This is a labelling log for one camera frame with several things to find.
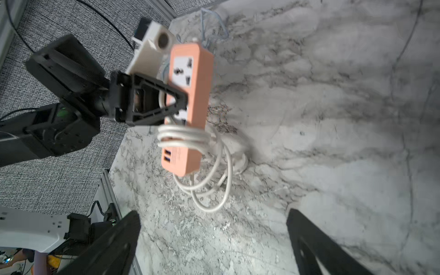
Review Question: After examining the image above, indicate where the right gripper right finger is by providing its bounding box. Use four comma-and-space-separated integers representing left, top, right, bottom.
286, 209, 371, 275

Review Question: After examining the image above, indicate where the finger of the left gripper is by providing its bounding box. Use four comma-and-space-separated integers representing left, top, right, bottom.
116, 71, 189, 103
125, 99, 186, 127

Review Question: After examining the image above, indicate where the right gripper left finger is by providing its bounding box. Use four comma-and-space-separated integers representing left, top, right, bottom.
58, 211, 141, 275

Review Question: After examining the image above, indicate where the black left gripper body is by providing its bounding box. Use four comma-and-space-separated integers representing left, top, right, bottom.
92, 71, 134, 125

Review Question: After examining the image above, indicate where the pink power strip white cord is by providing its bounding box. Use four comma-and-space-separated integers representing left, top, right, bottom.
156, 42, 249, 213

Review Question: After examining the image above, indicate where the light blue power strip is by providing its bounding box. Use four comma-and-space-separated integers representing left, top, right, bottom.
200, 6, 229, 51

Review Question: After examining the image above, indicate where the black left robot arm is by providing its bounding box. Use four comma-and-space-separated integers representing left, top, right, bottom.
1, 34, 189, 256

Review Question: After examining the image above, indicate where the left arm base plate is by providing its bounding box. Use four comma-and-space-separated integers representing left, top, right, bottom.
63, 201, 117, 250

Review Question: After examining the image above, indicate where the aluminium front rail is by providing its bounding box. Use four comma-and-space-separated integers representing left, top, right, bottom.
88, 169, 144, 275

